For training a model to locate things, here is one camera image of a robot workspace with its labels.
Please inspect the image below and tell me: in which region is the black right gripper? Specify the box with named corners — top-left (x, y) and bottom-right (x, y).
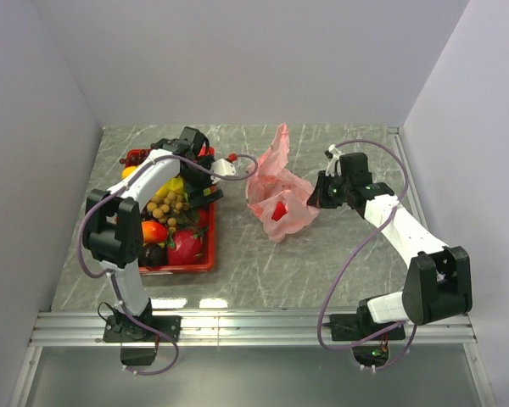
top-left (308, 170), bottom-right (352, 209)

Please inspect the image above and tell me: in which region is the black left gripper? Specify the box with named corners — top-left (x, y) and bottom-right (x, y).
top-left (182, 155), bottom-right (224, 209)

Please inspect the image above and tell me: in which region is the dark red fake apple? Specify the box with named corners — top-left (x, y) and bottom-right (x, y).
top-left (271, 201), bottom-right (288, 221)

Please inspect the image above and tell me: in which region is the pink plastic bag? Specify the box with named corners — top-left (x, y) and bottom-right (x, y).
top-left (245, 123), bottom-right (320, 243)

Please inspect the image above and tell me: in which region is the orange red fake mango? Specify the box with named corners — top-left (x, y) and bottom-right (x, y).
top-left (141, 220), bottom-right (168, 243)

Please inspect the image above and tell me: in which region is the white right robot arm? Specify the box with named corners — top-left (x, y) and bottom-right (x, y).
top-left (307, 146), bottom-right (473, 343)

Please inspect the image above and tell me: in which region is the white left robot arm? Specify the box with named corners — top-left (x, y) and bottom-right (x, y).
top-left (77, 127), bottom-right (223, 343)

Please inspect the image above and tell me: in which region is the yellow fake star fruit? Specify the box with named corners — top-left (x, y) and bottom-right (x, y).
top-left (155, 177), bottom-right (185, 198)

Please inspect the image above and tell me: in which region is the pink fake dragon fruit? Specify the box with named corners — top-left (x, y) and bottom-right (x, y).
top-left (166, 229), bottom-right (203, 265)

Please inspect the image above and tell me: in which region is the red fake grapes bunch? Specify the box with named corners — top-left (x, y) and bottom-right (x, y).
top-left (119, 148), bottom-right (151, 168)

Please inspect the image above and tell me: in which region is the yellow fake lemon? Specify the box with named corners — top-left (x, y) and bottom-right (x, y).
top-left (121, 165), bottom-right (137, 180)

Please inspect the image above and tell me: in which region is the dark fake passion fruit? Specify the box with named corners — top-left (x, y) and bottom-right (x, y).
top-left (138, 243), bottom-right (167, 268)

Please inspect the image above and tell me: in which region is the red plastic tray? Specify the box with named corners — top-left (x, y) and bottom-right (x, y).
top-left (122, 146), bottom-right (216, 275)

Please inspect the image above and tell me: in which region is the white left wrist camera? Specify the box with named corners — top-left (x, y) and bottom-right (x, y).
top-left (210, 159), bottom-right (237, 177)

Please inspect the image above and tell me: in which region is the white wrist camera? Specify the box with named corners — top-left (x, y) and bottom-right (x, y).
top-left (210, 159), bottom-right (237, 177)
top-left (324, 144), bottom-right (343, 176)

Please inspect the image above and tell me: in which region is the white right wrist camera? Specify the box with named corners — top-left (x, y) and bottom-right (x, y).
top-left (324, 144), bottom-right (343, 176)

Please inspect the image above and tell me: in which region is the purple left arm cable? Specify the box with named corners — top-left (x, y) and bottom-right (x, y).
top-left (76, 153), bottom-right (260, 377)

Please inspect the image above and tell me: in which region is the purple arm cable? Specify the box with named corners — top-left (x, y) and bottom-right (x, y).
top-left (76, 153), bottom-right (260, 377)
top-left (317, 138), bottom-right (417, 372)

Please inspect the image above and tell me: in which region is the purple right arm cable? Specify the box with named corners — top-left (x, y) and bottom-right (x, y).
top-left (317, 138), bottom-right (417, 372)

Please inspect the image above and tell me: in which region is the aluminium mounting rail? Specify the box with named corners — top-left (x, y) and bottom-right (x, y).
top-left (29, 309), bottom-right (477, 347)

